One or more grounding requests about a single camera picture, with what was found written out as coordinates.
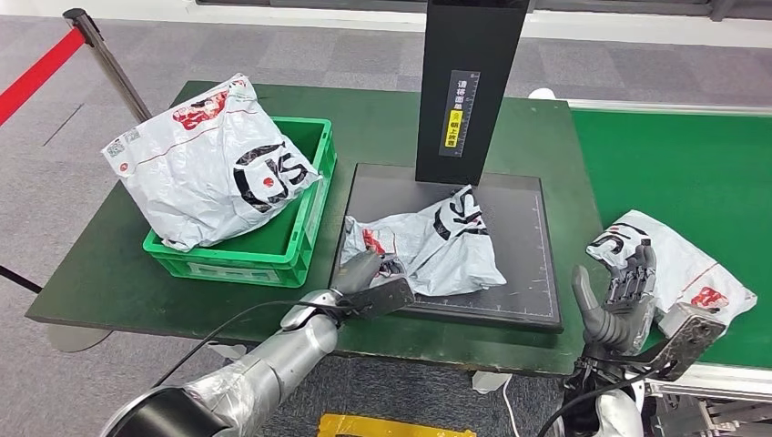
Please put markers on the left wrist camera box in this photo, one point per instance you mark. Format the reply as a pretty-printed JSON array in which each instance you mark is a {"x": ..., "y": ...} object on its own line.
[{"x": 380, "y": 298}]

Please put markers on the red barrier belt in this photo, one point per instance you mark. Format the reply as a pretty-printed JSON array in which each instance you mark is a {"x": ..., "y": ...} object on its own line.
[{"x": 36, "y": 75}]

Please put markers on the black inbound scanner machine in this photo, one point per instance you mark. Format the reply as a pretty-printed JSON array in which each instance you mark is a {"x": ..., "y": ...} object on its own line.
[{"x": 512, "y": 253}]

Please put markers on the steel stanchion post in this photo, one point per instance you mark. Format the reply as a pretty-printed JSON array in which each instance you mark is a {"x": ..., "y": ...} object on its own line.
[{"x": 111, "y": 69}]

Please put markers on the yellow taped block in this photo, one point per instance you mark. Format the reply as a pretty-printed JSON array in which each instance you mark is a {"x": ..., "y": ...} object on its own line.
[{"x": 386, "y": 427}]

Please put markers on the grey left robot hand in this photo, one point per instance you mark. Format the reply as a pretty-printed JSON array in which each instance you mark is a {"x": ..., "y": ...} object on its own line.
[{"x": 356, "y": 271}]

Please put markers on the green conveyor belt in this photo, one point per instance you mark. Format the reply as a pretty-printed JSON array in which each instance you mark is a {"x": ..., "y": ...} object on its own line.
[{"x": 663, "y": 163}]

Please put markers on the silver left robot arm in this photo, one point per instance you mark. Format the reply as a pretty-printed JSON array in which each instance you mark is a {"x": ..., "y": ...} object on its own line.
[{"x": 241, "y": 380}]

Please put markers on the green plastic crate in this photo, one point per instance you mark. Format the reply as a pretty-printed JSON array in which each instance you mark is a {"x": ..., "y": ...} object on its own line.
[{"x": 283, "y": 238}]

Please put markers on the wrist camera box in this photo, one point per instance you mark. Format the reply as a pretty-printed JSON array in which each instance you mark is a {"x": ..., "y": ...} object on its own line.
[
  {"x": 687, "y": 338},
  {"x": 380, "y": 298}
]

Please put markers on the pale round table foot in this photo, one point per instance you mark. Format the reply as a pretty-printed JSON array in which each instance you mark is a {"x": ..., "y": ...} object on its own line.
[{"x": 75, "y": 339}]

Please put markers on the white table foot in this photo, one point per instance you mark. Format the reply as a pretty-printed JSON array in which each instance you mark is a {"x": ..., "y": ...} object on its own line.
[
  {"x": 490, "y": 382},
  {"x": 226, "y": 350},
  {"x": 541, "y": 93}
]

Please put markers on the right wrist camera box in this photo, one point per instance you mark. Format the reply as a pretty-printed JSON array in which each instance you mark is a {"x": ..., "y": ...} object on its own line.
[{"x": 687, "y": 338}]

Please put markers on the white poly mailer parcel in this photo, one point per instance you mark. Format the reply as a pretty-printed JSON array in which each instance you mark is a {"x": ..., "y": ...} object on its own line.
[
  {"x": 199, "y": 175},
  {"x": 687, "y": 265},
  {"x": 434, "y": 247}
]

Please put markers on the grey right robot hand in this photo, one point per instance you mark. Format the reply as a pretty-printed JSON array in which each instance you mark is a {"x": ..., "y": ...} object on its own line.
[{"x": 624, "y": 313}]

